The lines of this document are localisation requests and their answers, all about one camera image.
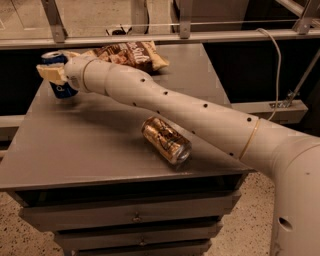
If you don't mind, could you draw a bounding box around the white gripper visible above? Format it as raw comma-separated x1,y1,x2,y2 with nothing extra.
36,50,95,91

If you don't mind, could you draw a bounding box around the blue pepsi can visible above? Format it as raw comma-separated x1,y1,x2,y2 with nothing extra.
39,51,77,99

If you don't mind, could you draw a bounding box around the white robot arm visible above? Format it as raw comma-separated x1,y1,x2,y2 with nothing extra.
37,55,320,256

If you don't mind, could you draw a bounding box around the gold soda can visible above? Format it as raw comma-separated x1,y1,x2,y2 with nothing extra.
141,117,192,165

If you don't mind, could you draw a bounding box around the brown chip bag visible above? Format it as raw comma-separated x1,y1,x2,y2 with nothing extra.
85,41,169,73

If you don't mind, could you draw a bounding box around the grey drawer cabinet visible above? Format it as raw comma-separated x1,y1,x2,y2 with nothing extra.
0,43,261,256

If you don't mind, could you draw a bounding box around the middle grey drawer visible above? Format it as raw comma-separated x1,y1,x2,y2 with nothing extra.
55,219,223,250

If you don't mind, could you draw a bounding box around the grey drawer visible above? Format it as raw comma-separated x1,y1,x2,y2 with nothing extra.
55,219,223,250
77,239,211,256
20,190,241,231

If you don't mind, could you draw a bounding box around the top grey drawer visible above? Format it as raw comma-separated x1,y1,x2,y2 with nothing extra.
20,190,241,231

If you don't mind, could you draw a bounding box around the bottom grey drawer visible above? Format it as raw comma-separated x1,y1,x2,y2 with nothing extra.
77,239,211,256

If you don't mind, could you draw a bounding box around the white cable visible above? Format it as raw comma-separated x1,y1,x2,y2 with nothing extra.
255,27,283,122

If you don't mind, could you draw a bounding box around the metal railing frame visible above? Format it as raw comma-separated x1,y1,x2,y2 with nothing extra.
0,0,320,49

